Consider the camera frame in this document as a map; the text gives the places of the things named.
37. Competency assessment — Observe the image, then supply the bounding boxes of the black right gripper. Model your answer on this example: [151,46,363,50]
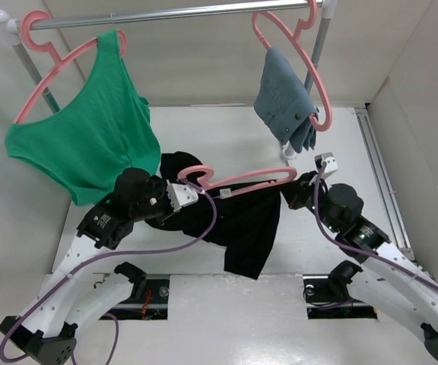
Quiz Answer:
[278,170,340,232]

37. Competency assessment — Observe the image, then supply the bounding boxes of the black t shirt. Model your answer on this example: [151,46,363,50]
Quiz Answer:
[142,151,300,281]

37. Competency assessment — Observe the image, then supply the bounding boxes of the pink hanger with black shirt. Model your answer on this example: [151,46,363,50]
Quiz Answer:
[177,165,297,198]

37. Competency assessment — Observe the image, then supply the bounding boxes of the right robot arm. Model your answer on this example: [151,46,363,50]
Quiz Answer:
[284,171,438,361]

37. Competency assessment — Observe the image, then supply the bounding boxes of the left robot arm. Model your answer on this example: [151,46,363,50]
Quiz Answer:
[0,168,198,364]

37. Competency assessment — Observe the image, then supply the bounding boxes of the pink hanger with blue shorts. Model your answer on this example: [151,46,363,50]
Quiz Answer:
[251,0,333,133]

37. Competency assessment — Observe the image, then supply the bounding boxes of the pink hanger with green top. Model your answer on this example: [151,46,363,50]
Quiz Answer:
[13,10,129,125]

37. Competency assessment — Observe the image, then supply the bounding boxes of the green tank top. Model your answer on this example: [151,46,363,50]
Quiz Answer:
[5,30,161,205]

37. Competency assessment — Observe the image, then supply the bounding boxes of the blue denim shorts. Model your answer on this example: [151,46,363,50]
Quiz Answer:
[253,47,318,154]

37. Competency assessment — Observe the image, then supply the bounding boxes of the white clothes rack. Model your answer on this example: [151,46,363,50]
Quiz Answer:
[0,0,338,168]

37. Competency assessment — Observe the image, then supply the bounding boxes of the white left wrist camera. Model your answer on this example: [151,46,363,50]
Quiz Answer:
[166,182,199,213]

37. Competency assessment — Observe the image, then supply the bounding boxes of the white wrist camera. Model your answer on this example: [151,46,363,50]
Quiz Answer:
[314,152,338,179]
[166,182,199,213]

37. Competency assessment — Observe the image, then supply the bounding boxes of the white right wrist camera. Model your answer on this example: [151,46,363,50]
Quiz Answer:
[314,152,338,179]

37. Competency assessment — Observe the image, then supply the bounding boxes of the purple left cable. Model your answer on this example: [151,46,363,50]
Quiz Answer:
[0,178,218,365]

